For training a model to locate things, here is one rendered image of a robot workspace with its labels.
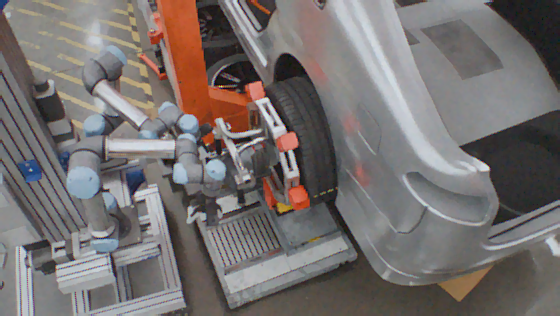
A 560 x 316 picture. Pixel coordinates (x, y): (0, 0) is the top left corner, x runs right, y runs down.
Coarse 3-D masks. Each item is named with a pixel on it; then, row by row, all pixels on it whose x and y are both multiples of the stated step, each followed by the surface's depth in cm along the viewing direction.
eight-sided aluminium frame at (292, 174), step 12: (252, 108) 261; (264, 108) 249; (252, 120) 276; (264, 120) 245; (276, 120) 241; (276, 132) 236; (276, 144) 238; (288, 156) 241; (276, 180) 281; (288, 180) 240; (276, 192) 276; (288, 204) 255
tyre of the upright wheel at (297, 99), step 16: (288, 80) 256; (304, 80) 253; (272, 96) 250; (288, 96) 242; (304, 96) 242; (288, 112) 237; (304, 112) 237; (320, 112) 238; (304, 128) 235; (320, 128) 236; (304, 144) 234; (320, 144) 236; (304, 160) 235; (320, 160) 237; (304, 176) 242; (320, 176) 241; (336, 176) 244; (320, 192) 248; (336, 192) 255; (304, 208) 266
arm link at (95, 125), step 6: (90, 120) 253; (96, 120) 252; (102, 120) 252; (108, 120) 256; (84, 126) 251; (90, 126) 251; (96, 126) 250; (102, 126) 251; (108, 126) 255; (84, 132) 251; (90, 132) 249; (96, 132) 250; (102, 132) 252; (108, 132) 256
